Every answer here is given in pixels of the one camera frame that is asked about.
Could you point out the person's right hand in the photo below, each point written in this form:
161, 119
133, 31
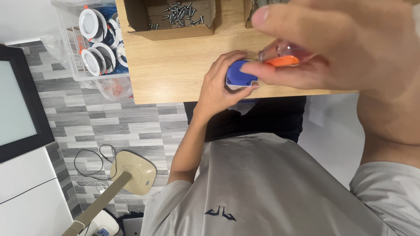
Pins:
344, 49

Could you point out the person's left hand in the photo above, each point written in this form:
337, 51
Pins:
213, 93

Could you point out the blue plastic lamp cap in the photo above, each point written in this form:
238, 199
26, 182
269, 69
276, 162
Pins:
238, 77

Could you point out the black shorts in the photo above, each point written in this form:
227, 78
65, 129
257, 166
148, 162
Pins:
262, 118

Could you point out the small cardboard box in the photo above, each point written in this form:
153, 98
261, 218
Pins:
248, 14

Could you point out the heap of silver screws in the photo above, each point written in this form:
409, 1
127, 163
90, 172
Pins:
179, 13

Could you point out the clear plastic bag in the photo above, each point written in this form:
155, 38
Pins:
111, 88

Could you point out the open cardboard box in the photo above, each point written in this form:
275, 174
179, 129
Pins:
141, 19

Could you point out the grey t-shirt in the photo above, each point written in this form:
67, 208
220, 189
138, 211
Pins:
262, 190

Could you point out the beige floor fan stand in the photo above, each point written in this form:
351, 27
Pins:
134, 172

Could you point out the white round downlight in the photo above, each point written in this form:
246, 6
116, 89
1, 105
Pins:
90, 24
91, 62
108, 55

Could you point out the white plastic basket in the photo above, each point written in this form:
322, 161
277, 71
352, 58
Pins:
70, 39

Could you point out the grey laptop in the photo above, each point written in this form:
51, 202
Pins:
133, 226

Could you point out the white appliance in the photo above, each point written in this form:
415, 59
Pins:
105, 226

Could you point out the black framed glass panel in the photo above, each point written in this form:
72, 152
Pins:
16, 101

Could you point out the white cabinet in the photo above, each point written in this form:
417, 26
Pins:
29, 196

